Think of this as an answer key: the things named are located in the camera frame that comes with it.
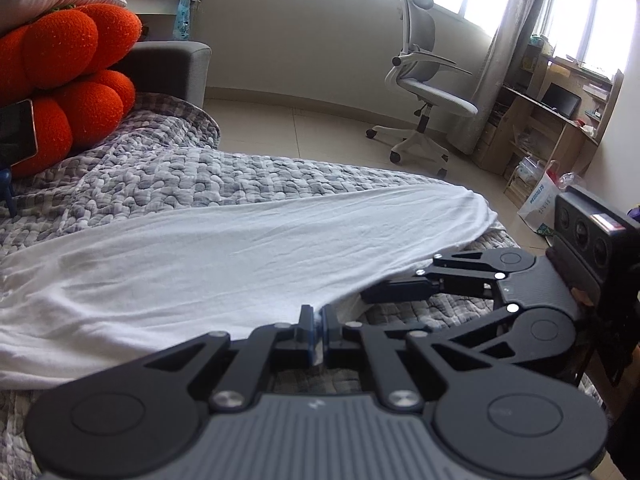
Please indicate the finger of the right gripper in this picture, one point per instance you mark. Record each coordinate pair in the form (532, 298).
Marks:
(494, 264)
(534, 336)

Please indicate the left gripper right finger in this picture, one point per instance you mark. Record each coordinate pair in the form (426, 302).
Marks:
(374, 355)

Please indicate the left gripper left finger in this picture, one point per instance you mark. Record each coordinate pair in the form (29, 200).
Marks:
(254, 360)

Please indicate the white garment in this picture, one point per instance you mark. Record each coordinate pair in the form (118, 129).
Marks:
(103, 296)

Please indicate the white paper shopping bag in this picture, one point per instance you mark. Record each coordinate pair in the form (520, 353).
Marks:
(538, 210)

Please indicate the purple plush toy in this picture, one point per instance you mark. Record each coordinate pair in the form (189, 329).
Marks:
(634, 213)

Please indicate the wooden desk shelf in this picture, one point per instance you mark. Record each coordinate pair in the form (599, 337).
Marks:
(551, 113)

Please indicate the grey office chair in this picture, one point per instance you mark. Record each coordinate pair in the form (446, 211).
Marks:
(412, 71)

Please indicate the grey checked quilt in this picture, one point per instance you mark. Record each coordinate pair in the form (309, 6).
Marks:
(165, 156)

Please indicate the grey curtain right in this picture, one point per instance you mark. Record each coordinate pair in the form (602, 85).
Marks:
(510, 38)

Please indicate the blue phone stand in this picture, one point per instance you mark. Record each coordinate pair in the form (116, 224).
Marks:
(6, 189)

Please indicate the smartphone on stand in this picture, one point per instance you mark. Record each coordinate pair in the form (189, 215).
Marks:
(17, 132)

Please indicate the orange flower cushion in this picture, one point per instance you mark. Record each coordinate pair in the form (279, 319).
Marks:
(62, 65)

